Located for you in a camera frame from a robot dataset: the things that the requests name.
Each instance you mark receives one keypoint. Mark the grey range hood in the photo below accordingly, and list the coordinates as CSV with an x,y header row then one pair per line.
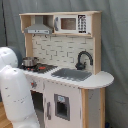
x,y
38,27

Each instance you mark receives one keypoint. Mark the wooden toy kitchen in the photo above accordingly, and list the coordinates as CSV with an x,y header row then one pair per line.
x,y
87,98

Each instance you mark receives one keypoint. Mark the grey toy sink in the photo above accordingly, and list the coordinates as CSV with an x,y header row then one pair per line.
x,y
71,74

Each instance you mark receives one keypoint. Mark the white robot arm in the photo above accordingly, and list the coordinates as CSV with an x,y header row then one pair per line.
x,y
15,90

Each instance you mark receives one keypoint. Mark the red right oven knob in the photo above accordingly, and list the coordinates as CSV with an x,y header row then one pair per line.
x,y
34,84

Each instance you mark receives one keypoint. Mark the black toy stovetop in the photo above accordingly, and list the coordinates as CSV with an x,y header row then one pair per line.
x,y
39,68

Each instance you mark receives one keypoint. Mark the black toy faucet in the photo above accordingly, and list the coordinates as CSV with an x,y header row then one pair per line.
x,y
82,64

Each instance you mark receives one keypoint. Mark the toy microwave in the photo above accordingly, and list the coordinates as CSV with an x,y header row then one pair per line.
x,y
73,24

